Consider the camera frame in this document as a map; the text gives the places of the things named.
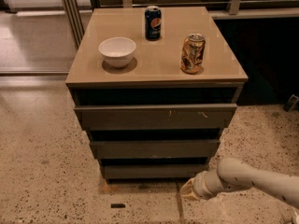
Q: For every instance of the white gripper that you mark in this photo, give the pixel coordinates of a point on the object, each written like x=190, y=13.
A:
x=199, y=188

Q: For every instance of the grey bottom drawer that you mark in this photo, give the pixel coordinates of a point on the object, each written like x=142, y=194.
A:
x=152, y=171

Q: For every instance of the grey drawer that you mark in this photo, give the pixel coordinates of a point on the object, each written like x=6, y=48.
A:
x=154, y=117
x=154, y=149
x=152, y=171

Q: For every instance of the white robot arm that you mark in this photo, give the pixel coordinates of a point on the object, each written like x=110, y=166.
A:
x=234, y=175

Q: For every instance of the grey middle drawer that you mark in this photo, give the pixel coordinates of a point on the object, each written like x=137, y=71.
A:
x=154, y=149

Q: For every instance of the grey top drawer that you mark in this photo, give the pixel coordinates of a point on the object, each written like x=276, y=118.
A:
x=154, y=117

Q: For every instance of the grey drawer cabinet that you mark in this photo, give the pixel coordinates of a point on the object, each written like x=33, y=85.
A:
x=154, y=75

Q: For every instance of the orange crumpled soda can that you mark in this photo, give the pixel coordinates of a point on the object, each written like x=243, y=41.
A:
x=192, y=53

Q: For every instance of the white ceramic bowl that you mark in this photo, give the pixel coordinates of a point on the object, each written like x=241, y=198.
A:
x=117, y=51

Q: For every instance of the blue Pepsi can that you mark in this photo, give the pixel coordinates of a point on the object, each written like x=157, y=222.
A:
x=153, y=22

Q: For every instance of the grey object by wall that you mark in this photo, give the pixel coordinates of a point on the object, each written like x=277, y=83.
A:
x=292, y=103

